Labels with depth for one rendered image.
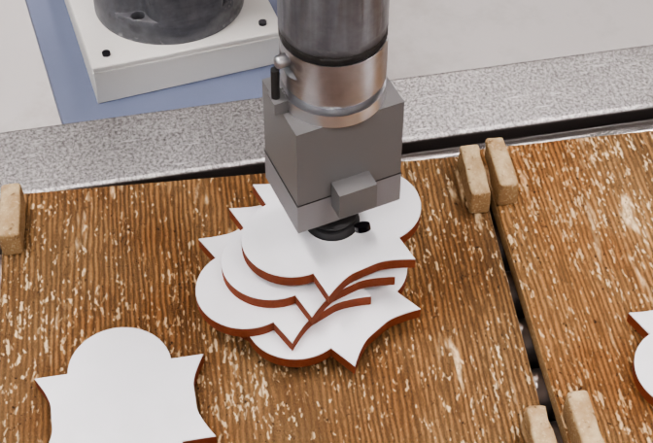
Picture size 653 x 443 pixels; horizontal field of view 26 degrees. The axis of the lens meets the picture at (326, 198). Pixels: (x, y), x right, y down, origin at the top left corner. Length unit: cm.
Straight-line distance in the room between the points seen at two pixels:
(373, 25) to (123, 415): 35
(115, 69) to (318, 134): 43
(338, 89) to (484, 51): 181
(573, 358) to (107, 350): 36
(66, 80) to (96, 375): 43
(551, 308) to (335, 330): 18
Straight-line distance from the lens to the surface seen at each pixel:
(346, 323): 109
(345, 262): 108
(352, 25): 92
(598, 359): 112
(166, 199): 122
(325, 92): 96
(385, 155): 103
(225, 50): 140
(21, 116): 267
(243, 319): 108
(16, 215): 119
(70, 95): 142
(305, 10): 91
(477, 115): 132
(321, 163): 100
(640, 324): 114
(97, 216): 121
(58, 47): 147
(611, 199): 123
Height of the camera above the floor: 183
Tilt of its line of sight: 48 degrees down
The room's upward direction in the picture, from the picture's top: straight up
